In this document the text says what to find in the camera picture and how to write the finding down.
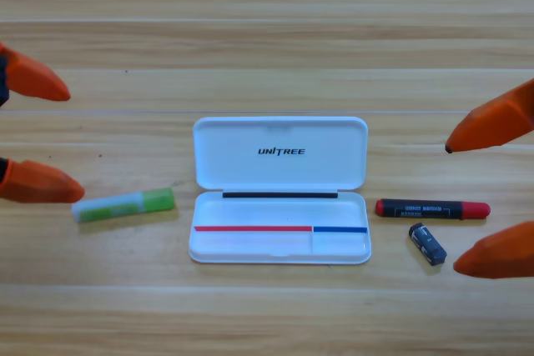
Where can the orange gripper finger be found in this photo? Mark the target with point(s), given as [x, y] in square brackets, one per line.
[500, 256]
[33, 78]
[41, 183]
[496, 122]

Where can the black sleeved eraser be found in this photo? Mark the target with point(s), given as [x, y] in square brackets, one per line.
[427, 245]

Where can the red black marker pen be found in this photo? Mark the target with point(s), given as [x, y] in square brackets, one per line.
[429, 209]

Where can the green white glue stick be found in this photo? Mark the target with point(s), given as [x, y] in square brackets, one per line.
[125, 205]

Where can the white Unitree pencil case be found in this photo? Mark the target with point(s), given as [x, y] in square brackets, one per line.
[279, 172]

